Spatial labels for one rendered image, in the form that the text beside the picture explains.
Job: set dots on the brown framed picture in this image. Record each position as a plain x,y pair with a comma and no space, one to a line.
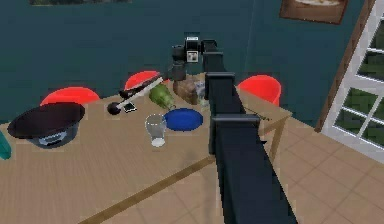
313,10

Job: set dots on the wooden dining table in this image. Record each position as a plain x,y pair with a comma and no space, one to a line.
100,173

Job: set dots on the small black phone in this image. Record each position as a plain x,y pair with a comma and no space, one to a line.
129,107

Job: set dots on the red chair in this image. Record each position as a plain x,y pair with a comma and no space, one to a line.
261,88
138,80
70,95

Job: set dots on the black bowl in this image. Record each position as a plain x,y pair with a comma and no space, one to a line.
46,121

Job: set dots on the blue plate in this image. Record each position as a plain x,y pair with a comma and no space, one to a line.
183,120

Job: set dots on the white framed window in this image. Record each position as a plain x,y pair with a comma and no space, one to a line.
363,100

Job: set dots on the teal object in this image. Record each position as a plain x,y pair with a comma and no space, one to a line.
4,148

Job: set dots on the clear glass shaker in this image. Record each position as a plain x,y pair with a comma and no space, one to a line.
201,93

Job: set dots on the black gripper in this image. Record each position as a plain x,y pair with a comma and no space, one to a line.
179,68

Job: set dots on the brown bread loaf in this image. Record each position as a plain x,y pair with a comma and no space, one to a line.
186,90

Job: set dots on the clear glass cup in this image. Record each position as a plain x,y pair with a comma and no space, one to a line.
156,128

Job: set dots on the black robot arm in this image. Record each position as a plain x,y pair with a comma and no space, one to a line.
246,166

